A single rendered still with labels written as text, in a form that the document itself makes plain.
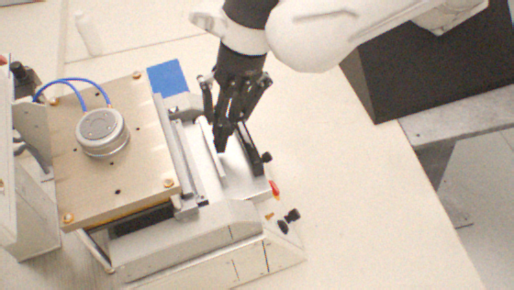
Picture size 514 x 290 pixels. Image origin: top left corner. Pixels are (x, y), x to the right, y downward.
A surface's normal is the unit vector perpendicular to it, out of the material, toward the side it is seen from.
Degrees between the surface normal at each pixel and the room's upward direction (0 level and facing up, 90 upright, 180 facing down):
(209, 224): 0
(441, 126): 0
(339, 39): 70
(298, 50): 78
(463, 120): 0
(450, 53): 43
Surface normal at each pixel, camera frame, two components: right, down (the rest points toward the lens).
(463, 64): 0.12, 0.07
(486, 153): -0.10, -0.60
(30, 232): 0.34, 0.73
